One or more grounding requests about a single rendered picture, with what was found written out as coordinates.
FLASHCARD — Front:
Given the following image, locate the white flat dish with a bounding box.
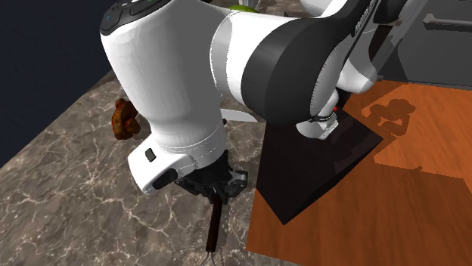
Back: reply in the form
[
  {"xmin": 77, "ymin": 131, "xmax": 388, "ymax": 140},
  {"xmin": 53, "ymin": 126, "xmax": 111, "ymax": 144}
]
[{"xmin": 220, "ymin": 108, "xmax": 259, "ymax": 124}]

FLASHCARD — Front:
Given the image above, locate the dark robot stand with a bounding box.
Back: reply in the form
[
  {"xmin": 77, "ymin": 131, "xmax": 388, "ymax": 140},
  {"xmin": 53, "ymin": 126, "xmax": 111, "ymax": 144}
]
[{"xmin": 256, "ymin": 87, "xmax": 385, "ymax": 226}]

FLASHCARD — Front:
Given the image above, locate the brown knobbly figure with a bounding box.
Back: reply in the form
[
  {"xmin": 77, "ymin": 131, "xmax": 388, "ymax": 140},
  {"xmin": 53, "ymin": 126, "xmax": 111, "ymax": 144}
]
[{"xmin": 111, "ymin": 97, "xmax": 142, "ymax": 141}]

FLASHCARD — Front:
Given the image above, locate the green round object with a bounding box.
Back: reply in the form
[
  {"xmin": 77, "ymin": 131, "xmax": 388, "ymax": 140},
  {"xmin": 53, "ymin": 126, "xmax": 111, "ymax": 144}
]
[{"xmin": 228, "ymin": 3, "xmax": 259, "ymax": 14}]

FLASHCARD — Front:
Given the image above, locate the grey cabinet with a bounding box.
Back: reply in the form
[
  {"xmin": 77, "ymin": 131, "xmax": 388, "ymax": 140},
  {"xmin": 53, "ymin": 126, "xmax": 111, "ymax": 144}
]
[{"xmin": 377, "ymin": 0, "xmax": 472, "ymax": 91}]

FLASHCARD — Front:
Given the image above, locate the dark brown handled whisk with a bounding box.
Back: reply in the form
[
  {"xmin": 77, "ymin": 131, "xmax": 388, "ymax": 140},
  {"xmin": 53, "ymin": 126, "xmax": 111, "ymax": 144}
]
[{"xmin": 200, "ymin": 198, "xmax": 227, "ymax": 266}]

